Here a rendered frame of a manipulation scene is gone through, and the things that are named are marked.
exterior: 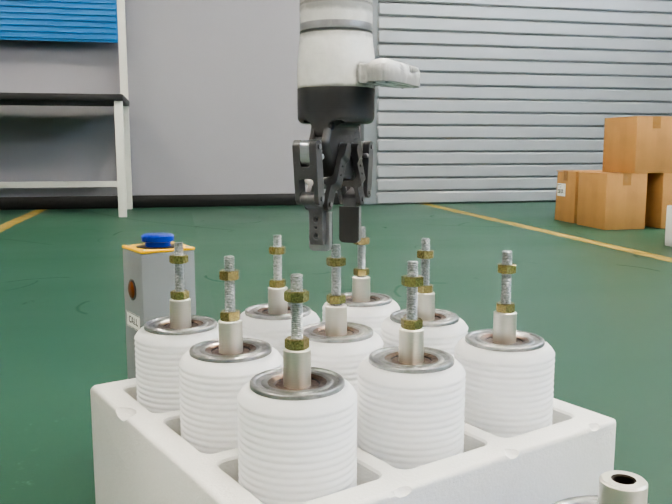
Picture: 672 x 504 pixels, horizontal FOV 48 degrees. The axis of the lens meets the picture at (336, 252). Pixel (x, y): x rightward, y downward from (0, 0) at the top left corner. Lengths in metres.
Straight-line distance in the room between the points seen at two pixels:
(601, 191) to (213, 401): 3.70
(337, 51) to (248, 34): 4.99
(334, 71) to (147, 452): 0.39
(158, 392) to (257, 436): 0.23
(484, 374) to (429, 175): 5.15
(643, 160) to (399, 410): 3.75
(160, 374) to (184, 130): 4.88
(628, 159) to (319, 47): 3.69
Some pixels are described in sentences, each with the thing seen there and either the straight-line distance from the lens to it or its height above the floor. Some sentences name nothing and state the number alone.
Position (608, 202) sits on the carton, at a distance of 4.22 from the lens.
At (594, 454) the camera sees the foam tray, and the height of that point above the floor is 0.15.
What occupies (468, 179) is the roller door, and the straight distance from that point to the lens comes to 5.95.
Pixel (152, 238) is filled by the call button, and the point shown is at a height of 0.33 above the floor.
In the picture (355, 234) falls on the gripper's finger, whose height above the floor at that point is 0.35.
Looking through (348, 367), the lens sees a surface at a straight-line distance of 0.72.
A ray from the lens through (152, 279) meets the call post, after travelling 0.94.
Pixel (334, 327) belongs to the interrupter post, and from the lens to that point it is 0.75.
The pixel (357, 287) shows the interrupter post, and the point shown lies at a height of 0.27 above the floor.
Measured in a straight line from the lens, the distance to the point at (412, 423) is 0.64.
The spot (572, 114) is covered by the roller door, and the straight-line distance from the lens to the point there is 6.33.
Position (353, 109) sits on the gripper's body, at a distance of 0.71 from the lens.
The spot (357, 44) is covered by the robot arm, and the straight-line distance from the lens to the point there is 0.71.
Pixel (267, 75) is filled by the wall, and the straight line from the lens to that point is 5.68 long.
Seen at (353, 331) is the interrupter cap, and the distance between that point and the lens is 0.77.
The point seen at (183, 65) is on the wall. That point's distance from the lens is 5.64.
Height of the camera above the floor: 0.44
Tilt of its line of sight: 8 degrees down
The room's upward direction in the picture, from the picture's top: straight up
